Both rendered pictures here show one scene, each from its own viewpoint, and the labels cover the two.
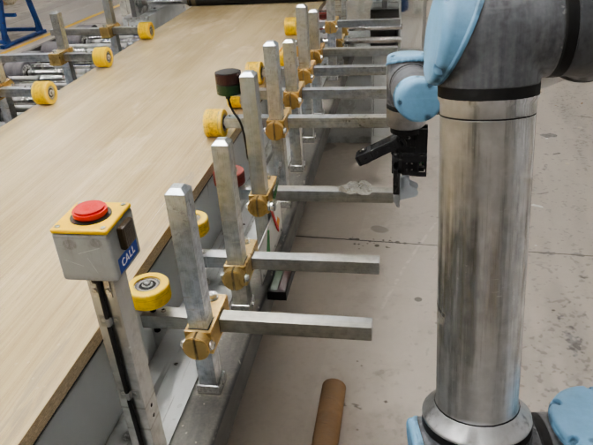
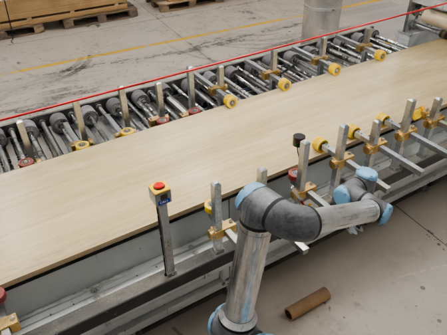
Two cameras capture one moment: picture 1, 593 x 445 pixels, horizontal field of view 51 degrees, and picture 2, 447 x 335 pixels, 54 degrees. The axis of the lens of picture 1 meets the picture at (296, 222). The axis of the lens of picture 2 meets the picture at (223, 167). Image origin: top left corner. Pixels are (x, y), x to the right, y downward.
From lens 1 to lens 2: 123 cm
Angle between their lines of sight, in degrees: 40
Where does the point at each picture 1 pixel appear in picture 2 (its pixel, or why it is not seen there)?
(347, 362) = (348, 288)
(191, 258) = (214, 207)
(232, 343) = not seen: hidden behind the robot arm
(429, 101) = (343, 201)
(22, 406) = (148, 219)
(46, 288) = (189, 185)
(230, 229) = not seen: hidden behind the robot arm
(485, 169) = (239, 243)
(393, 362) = (368, 305)
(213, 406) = (211, 256)
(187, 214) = (214, 193)
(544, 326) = not seen: outside the picture
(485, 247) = (235, 265)
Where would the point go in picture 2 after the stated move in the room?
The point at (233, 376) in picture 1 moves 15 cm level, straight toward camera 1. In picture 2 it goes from (227, 252) to (207, 271)
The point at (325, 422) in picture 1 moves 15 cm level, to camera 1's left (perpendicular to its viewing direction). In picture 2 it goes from (302, 302) to (283, 287)
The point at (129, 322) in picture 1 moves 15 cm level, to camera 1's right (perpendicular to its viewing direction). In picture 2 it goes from (163, 217) to (186, 236)
